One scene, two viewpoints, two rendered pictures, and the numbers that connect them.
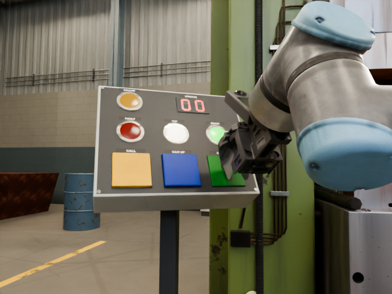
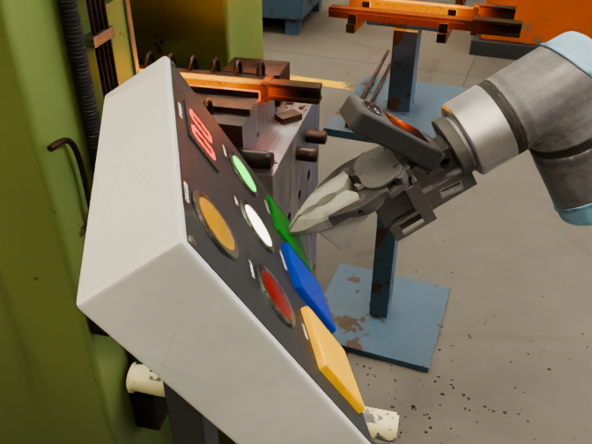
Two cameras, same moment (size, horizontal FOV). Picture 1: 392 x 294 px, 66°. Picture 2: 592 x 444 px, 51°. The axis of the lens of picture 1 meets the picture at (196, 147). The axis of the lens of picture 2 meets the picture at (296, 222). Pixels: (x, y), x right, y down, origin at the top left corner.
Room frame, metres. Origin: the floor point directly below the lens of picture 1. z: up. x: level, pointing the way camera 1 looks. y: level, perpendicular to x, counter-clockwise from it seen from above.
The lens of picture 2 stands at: (0.59, 0.52, 1.41)
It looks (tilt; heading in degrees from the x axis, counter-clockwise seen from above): 34 degrees down; 276
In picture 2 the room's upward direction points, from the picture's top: straight up
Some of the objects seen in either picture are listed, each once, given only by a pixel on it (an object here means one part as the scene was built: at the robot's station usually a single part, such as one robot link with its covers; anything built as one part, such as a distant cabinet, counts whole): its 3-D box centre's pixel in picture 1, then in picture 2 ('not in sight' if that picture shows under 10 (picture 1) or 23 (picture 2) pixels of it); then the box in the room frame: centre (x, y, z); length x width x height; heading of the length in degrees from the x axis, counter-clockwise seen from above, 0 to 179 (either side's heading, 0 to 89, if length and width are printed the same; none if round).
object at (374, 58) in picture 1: (359, 74); not in sight; (0.96, -0.53, 1.32); 0.42 x 0.20 x 0.10; 172
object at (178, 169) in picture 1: (180, 171); (304, 289); (0.63, 0.03, 1.01); 0.07 x 0.05 x 0.07; 107
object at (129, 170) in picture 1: (131, 170); (328, 360); (0.60, 0.13, 1.01); 0.07 x 0.05 x 0.07; 107
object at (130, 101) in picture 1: (129, 101); (216, 224); (0.68, 0.15, 1.16); 0.05 x 0.03 x 0.04; 82
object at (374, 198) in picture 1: (361, 186); (150, 103); (0.96, -0.53, 0.96); 0.42 x 0.20 x 0.09; 172
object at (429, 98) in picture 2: not in sight; (400, 109); (0.46, -1.06, 0.74); 0.40 x 0.30 x 0.02; 75
